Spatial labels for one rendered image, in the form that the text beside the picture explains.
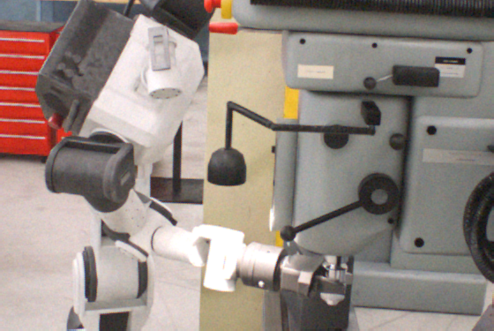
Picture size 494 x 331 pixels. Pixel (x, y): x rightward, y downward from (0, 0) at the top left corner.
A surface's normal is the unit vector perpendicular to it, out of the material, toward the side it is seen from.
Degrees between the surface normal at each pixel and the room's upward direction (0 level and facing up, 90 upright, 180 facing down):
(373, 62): 90
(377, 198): 90
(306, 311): 90
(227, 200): 90
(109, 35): 59
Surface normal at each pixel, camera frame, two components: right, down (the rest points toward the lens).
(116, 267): 0.33, 0.11
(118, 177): 0.97, 0.12
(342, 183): 0.00, 0.26
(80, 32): 0.30, -0.29
